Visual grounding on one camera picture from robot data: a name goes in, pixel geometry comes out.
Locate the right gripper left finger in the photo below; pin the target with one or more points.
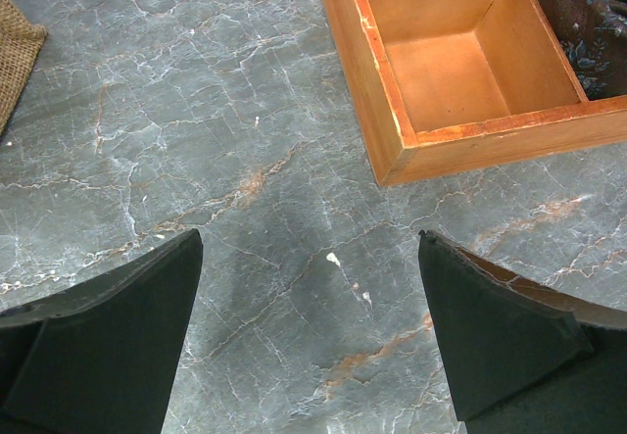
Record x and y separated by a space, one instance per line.
101 356

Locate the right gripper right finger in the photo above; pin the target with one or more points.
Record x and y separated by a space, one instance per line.
521 357

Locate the canvas tote bag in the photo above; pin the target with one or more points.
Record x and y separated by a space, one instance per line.
20 44

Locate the wooden compartment tray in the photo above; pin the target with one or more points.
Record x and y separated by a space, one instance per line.
445 86

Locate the rolled black sock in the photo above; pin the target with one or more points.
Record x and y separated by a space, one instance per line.
592 34

